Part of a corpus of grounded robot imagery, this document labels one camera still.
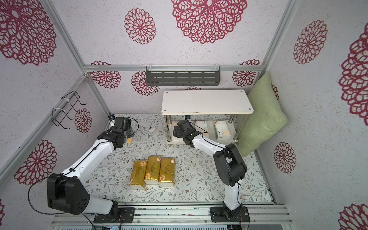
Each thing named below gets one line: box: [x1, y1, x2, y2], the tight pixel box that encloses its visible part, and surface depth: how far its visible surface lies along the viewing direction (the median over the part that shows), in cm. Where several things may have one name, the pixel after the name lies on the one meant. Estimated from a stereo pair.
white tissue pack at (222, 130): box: [213, 120, 231, 141], surface depth 97 cm
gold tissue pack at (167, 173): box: [158, 157, 176, 188], surface depth 84 cm
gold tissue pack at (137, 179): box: [128, 160, 149, 190], surface depth 84 cm
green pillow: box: [237, 71, 288, 158], surface depth 81 cm
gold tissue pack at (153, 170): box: [143, 156, 162, 186], surface depth 85 cm
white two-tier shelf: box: [161, 89, 254, 147], surface depth 84 cm
